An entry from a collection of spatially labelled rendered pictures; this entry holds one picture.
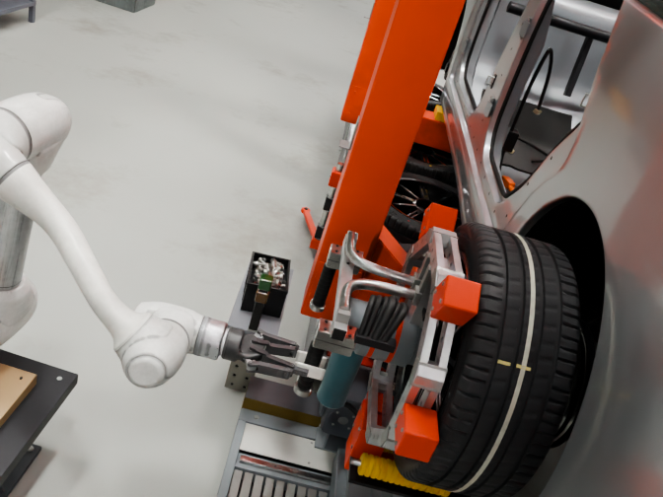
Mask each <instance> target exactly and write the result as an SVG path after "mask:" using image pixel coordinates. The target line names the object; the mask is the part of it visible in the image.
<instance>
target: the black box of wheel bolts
mask: <svg viewBox="0 0 663 497"><path fill-rule="evenodd" d="M290 264H291V259H286V258H282V257H278V256H273V255H269V254H265V253H260V252H256V251H253V253H252V258H251V262H250V266H249V270H248V274H247V278H246V282H245V288H244V294H243V298H242V305H241V310H243V311H248V312H252V311H253V310H254V306H255V303H256V302H255V296H256V293H257V289H258V283H259V280H260V277H261V275H262V274H263V273H264V274H268V275H272V276H273V281H272V285H271V288H270V292H269V295H268V299H267V302H266V304H264V307H263V311H262V314H263V315H267V316H271V317H276V318H280V315H281V312H282V309H283V305H284V302H285V299H286V295H287V294H288V287H289V276H290Z"/></svg>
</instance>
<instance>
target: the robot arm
mask: <svg viewBox="0 0 663 497"><path fill-rule="evenodd" d="M71 125H72V116H71V113H70V110H69V109H68V107H67V105H66V104H65V103H64V102H63V101H62V100H60V99H59V98H57V97H54V96H51V95H48V94H46V93H40V92H30V93H24V94H20V95H17V96H14V97H12V98H9V99H6V100H4V101H2V102H0V346H1V345H3V344H4V343H5V342H6V341H8V340H9V339H10V338H11V337H12V336H14V335H15V334H16V333H17V332H18V331H19V330H20V329H21V328H22V327H23V326H24V325H25V324H26V323H27V322H28V321H29V320H30V319H31V317H32V316H33V314H34V312H35V310H36V308H37V299H38V296H37V288H36V286H35V284H34V283H33V282H32V281H31V280H30V279H29V277H28V276H27V275H26V274H25V273H24V267H25V262H26V257H27V252H28V247H29V242H30V237H31V232H32V227H33V222H36V223H37V224H38V225H39V226H40V227H41V228H43V229H44V231H45V232H46V233H47V234H48V235H49V237H50V238H51V239H52V241H53V242H54V244H55V245H56V247H57V249H58V250H59V252H60V254H61V256H62V258H63V259H64V261H65V263H66V265H67V267H68V268H69V270H70V272H71V274H72V276H73V277H74V279H75V281H76V283H77V285H78V286H79V288H80V290H81V292H82V294H83V295H84V297H85V299H86V301H87V302H88V304H89V306H90V307H91V309H92V310H93V312H94V313H95V314H96V316H97V317H98V318H99V320H100V321H101V322H102V323H103V325H104V326H105V327H106V328H107V330H108V331H109V332H110V334H111V336H112V338H113V350H114V351H115V353H116V354H117V356H118V358H119V359H120V362H121V365H122V370H123V373H124V374H125V376H126V377H127V379H128V380H129V381H130V382H131V383H132V384H133V385H135V386H137V387H139V388H142V389H153V388H156V387H159V386H161V385H163V384H164V383H165V382H167V381H168V380H169V379H170V378H171V377H173V376H174V375H175V374H176V372H177V371H178V370H179V368H180V367H181V365H182V364H183V362H184V358H185V356H186V354H193V355H196V356H201V357H205V358H208V359H212V360H217V359H218V357H219V355H220V356H221V358H222V359H224V360H228V361H232V362H236V361H237V360H240V361H242V362H243V363H246V366H247V369H246V372H247V373H259V374H264V375H268V376H273V377H276V378H281V379H286V380H288V379H289V378H291V377H292V375H293V374H295V375H298V376H302V377H309V378H313V379H317V380H320V381H321V380H322V379H323V376H324V374H325V371H326V370H325V369H322V368H323V367H324V366H325V364H326V361H327V357H324V356H323V358H322V361H321V364H320V366H319V368H318V367H314V366H311V365H307V364H303V363H304V361H305V358H306V356H307V351H304V350H300V349H299V347H300V346H299V345H298V344H297V342H295V341H292V340H289V339H286V338H283V337H280V336H277V335H273V334H270V333H267V332H265V331H264V330H262V329H260V328H259V329H258V331H257V333H256V334H245V331H244V330H242V329H239V328H235V327H232V326H231V327H230V328H227V326H228V323H226V322H225V321H222V320H219V319H212V318H210V317H205V316H203V315H200V314H198V313H197V312H195V311H194V310H191V309H188V308H185V307H182V306H178V305H174V304H170V303H165V302H142V303H140V304H138V305H137V307H136V308H135V309H134V311H133V310H132V309H130V308H129V307H128V306H127V305H126V304H124V303H123V302H122V301H121V300H120V298H119V297H118V296H117V295H116V294H115V292H114V291H113V289H112V288H111V286H110V284H109V282H108V280H107V278H106V276H105V275H104V273H103V271H102V269H101V267H100V265H99V264H98V262H97V260H96V258H95V256H94V254H93V252H92V250H91V248H90V246H89V244H88V242H87V240H86V238H85V236H84V235H83V233H82V231H81V230H80V228H79V226H78V225H77V223H76V222H75V220H74V219H73V218H72V216H71V215H70V214H69V212H68V211H67V210H66V208H65V207H64V206H63V205H62V204H61V202H60V201H59V200H58V199H57V197H56V196H55V195H54V194H53V193H52V191H51V190H50V189H49V187H48V186H47V185H46V184H45V182H44V181H43V180H42V174H44V173H45V172H46V171H47V170H49V168H50V167H51V165H52V163H53V161H54V159H55V157H56V155H57V153H58V151H59V149H60V148H61V146H62V144H63V142H64V140H65V139H66V138H67V136H68V134H69V132H70V129H71ZM290 345H291V346H290ZM270 354H271V355H270ZM273 355H277V356H284V357H291V358H295V361H297V362H295V364H293V363H291V362H288V361H286V360H283V359H280V358H278V357H275V356H273ZM261 359H262V360H261Z"/></svg>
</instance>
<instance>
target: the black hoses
mask: <svg viewBox="0 0 663 497"><path fill-rule="evenodd" d="M379 310H380V311H379ZM426 310H427V309H425V308H423V310H422V321H424V319H425V314H426ZM407 313H408V305H407V304H406V303H404V302H398V301H397V298H396V297H395V296H389V297H388V296H385V297H384V298H383V297H382V296H381V295H377V296H376V295H371V296H370V299H369V302H368V305H367V308H366V310H365V313H364V316H363V319H362V322H361V324H360V327H359V328H357V329H356V331H355V334H354V343H358V344H361V345H365V346H368V347H372V348H376V349H379V350H383V351H387V352H390V353H394V352H395V350H396V347H397V340H396V339H394V338H391V337H392V336H393V334H394V333H395V332H396V330H397V329H398V327H399V326H400V325H401V323H402V322H403V320H404V319H405V317H406V315H407Z"/></svg>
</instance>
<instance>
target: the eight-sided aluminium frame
mask: <svg viewBox="0 0 663 497"><path fill-rule="evenodd" d="M458 239H459V238H458V237H457V234H456V233H455V232H451V231H448V230H444V229H441V228H437V227H434V226H433V227H432V228H429V230H428V232H427V233H426V234H425V235H423V236H422V237H421V238H420V239H419V240H418V241H417V242H416V243H415V244H412V245H411V247H410V249H409V251H408V253H407V255H406V259H405V264H404V266H403V269H402V271H401V273H405V274H408V275H410V273H411V270H412V268H413V267H418V268H417V271H416V272H417V273H418V272H419V270H420V267H421V265H422V263H423V261H424V259H425V256H426V254H427V253H428V252H430V265H431V288H430V296H429V301H428V305H427V310H426V314H425V319H424V323H423V328H422V333H421V336H420V341H419V345H418V350H417V354H416V358H415V361H414V364H413V367H412V370H411V374H410V377H409V380H408V382H407V384H406V386H405V390H404V392H403V394H402V396H401V399H400V401H399V403H398V405H397V408H396V410H395V412H394V414H393V385H394V378H395V371H396V368H397V365H394V364H390V363H388V367H387V371H386V373H385V372H381V367H382V363H383V361H379V360H376V359H374V363H373V367H372V371H371V373H370V375H369V381H368V388H367V391H368V404H367V425H366V432H365V438H366V444H369V445H373V446H377V447H380V448H383V449H387V450H391V451H394V450H395V424H396V421H397V419H398V417H399V415H400V413H401V410H402V408H403V406H404V404H405V403H410V404H413V402H414V400H415V398H416V395H417V393H418V391H419V389H424V392H423V394H422V396H421V398H420V400H419V402H418V405H417V406H421V407H424V408H428V409H431V407H432V405H433V403H434V401H435V399H436V397H437V395H438V393H440V392H441V390H442V387H443V384H444V381H445V378H446V375H447V372H448V369H447V365H448V360H449V355H450V351H451V346H452V341H453V336H454V331H455V326H456V325H455V324H453V323H449V322H445V321H443V324H442V329H441V334H440V338H439V343H438V348H437V353H436V357H435V362H434V361H430V360H429V355H430V351H431V346H432V341H433V337H434V332H435V327H436V323H437V319H433V318H431V317H430V313H431V307H432V301H433V296H434V290H435V288H436V287H437V286H438V285H439V284H440V283H441V282H442V281H443V280H444V279H445V277H446V276H447V275H452V276H456V277H459V278H463V279H465V274H464V273H463V268H462V262H461V257H460V251H459V246H458ZM444 253H445V256H446V258H448V264H449V269H446V268H445V260H444ZM378 392H380V393H382V394H383V404H382V426H379V425H377V418H378Z"/></svg>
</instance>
